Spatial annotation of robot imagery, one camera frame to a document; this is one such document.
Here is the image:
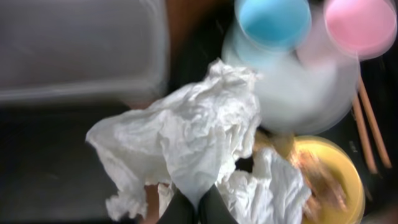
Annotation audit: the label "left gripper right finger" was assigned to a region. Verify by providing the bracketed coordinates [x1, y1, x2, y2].
[198, 185, 238, 224]

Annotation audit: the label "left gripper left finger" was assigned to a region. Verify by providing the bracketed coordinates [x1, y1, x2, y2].
[157, 190, 197, 224]

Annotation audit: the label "white napkin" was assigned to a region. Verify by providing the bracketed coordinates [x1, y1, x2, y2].
[86, 60, 311, 223]

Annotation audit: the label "food scraps pile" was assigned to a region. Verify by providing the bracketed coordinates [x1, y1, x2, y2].
[290, 151, 347, 222]

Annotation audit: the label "yellow bowl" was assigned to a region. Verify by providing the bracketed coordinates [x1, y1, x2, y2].
[289, 136, 366, 224]

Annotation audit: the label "blue plastic cup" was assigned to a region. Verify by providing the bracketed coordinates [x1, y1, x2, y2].
[232, 0, 312, 65]

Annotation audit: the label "pink plastic cup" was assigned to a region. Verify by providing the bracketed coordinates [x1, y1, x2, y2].
[297, 0, 398, 63]

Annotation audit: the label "gold snack wrapper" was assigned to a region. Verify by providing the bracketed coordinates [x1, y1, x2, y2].
[252, 129, 294, 158]

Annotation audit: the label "clear plastic waste bin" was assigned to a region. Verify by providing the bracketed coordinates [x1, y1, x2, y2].
[1, 0, 169, 103]

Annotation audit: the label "black rectangular tray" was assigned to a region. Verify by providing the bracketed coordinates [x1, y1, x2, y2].
[0, 104, 162, 222]

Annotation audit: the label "light grey plate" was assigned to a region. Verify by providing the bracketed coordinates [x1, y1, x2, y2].
[221, 19, 360, 134]

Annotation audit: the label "wooden chopstick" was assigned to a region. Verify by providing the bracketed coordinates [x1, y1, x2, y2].
[353, 96, 377, 174]
[359, 77, 392, 169]

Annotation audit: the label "round black serving tray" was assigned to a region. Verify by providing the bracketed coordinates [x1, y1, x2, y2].
[167, 1, 397, 223]

